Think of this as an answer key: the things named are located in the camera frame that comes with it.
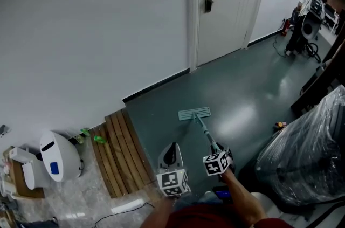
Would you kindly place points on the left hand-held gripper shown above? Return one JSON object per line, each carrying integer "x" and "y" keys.
{"x": 172, "y": 181}

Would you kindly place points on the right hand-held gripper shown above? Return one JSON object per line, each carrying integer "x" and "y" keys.
{"x": 215, "y": 165}

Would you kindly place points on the teal mop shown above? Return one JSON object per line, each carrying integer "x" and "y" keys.
{"x": 194, "y": 113}

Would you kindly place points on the person's right forearm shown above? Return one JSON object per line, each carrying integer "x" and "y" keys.
{"x": 242, "y": 194}

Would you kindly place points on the person's left forearm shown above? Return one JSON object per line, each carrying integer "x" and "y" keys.
{"x": 159, "y": 212}

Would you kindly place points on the small colourful floor object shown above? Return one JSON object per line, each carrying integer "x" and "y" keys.
{"x": 280, "y": 125}

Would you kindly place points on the black device with blue screen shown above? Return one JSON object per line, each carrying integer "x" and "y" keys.
{"x": 222, "y": 194}

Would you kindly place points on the person's red shirt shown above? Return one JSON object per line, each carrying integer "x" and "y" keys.
{"x": 215, "y": 217}

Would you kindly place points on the wooden slat pallet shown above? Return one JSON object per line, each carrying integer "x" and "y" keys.
{"x": 121, "y": 154}

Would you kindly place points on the green plastic bottle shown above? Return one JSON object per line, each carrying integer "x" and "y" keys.
{"x": 85, "y": 131}
{"x": 99, "y": 139}

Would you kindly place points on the plastic-wrapped black chair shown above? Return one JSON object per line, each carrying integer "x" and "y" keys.
{"x": 304, "y": 157}

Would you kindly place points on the clear plastic bottle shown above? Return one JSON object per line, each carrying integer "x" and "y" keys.
{"x": 79, "y": 139}

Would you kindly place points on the white egg-shaped robot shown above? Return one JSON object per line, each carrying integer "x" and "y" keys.
{"x": 63, "y": 157}

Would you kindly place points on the white door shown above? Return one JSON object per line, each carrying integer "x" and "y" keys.
{"x": 229, "y": 27}

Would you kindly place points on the white boxy device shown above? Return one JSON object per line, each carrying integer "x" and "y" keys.
{"x": 31, "y": 173}

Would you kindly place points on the brown cardboard box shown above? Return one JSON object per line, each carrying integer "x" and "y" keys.
{"x": 20, "y": 183}

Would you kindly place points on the red fire extinguisher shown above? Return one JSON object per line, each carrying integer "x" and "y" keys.
{"x": 285, "y": 27}

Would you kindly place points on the white round machine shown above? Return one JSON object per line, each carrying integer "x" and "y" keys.
{"x": 310, "y": 26}

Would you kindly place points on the white door frame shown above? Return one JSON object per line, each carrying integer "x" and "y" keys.
{"x": 193, "y": 19}

